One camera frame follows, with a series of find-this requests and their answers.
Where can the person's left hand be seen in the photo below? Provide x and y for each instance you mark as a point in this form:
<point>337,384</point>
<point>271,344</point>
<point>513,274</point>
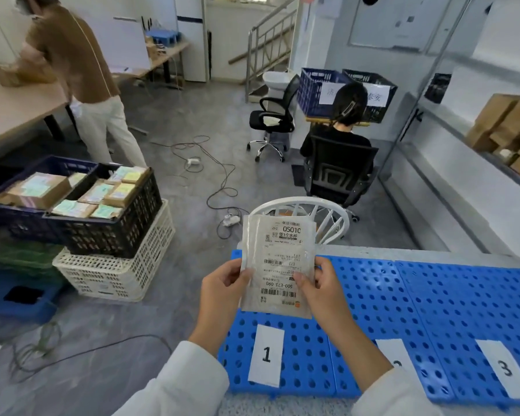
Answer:
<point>223,294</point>

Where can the person's right hand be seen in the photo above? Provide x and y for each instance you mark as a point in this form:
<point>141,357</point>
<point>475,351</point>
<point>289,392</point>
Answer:
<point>329,298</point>

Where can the white mailer packets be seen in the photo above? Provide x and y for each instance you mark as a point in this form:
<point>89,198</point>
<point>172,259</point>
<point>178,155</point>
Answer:
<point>281,264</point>

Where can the white number card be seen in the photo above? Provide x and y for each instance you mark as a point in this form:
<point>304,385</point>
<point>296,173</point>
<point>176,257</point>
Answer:
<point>394,350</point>
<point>505,368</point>
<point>266,355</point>

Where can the grey metal shelf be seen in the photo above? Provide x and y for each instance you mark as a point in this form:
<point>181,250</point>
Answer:
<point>442,121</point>

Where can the stack of brown cardboard boxes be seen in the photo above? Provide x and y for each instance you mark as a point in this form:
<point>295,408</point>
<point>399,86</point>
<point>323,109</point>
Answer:
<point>507,125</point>

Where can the person's left forearm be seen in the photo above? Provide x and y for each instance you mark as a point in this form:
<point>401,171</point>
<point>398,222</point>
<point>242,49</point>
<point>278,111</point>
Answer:
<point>186,376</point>

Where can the person's right forearm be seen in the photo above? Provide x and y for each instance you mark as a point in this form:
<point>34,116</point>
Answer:
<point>372,363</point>

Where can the white power strip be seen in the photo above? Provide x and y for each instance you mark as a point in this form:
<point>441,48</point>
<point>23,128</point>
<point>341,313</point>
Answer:
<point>193,162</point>
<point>232,219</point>

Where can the cream plastic crate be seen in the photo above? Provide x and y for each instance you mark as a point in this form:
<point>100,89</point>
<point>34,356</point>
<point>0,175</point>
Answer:
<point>112,277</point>

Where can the black office chair patterned back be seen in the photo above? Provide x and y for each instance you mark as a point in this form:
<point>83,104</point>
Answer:
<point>340,168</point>

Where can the black plastic crate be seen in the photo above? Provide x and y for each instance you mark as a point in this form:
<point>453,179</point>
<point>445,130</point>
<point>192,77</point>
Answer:
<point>104,233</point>

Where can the pile of taped parcels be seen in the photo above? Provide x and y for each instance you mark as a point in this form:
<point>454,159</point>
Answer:
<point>104,194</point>

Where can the small yellow desk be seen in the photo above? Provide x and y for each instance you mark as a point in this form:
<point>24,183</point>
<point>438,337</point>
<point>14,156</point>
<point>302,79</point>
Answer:
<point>316,121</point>

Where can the white cloth on chair seat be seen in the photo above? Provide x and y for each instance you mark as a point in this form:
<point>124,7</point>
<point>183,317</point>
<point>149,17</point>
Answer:
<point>272,121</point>

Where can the black mesh office chair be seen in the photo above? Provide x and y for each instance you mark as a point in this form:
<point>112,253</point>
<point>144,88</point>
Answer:
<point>273,121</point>

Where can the flat taped parcel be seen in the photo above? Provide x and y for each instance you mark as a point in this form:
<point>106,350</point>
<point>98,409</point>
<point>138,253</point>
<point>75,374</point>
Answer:
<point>76,178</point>

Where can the black crate with paper sign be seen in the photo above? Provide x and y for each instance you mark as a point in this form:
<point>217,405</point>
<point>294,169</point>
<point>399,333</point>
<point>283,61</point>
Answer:
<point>381,112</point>

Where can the black smartphone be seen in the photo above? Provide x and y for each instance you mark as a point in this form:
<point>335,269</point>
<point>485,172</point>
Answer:
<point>24,295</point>

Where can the green plastic crate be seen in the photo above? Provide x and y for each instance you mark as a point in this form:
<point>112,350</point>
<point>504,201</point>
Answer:
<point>26,259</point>

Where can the blue crate with paper sign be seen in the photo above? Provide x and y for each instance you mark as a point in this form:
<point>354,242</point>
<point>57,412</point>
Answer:
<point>316,93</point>

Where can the large taped brown parcel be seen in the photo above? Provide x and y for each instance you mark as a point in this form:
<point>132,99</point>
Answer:
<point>39,190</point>

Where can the white plastic bin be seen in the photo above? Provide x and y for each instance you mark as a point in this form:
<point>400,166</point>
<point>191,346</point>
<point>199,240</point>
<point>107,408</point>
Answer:
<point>279,80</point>

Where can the navy blue plastic crate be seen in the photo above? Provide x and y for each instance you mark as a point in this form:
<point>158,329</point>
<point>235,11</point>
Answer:
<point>8,220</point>

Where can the white refrigerator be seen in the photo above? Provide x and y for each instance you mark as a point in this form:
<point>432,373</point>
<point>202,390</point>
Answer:
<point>193,38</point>

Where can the stack of blue pallets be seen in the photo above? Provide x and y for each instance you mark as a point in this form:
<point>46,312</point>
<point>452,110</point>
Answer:
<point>164,38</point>

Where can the metal stair railing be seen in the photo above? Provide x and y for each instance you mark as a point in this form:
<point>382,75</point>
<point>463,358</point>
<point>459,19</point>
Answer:
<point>268,34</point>

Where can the freestanding white board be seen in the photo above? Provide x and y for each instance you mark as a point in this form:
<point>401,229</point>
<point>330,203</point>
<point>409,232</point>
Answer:
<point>121,38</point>

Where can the open cardboard carton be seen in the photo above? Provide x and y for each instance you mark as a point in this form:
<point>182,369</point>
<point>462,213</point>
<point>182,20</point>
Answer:
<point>21,75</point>

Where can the wall whiteboard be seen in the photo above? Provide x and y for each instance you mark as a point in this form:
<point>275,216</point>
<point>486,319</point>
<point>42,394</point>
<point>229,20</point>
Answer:
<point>398,21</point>

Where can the white wall poster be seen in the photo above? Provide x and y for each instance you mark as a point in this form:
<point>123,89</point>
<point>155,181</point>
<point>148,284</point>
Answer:
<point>329,6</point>

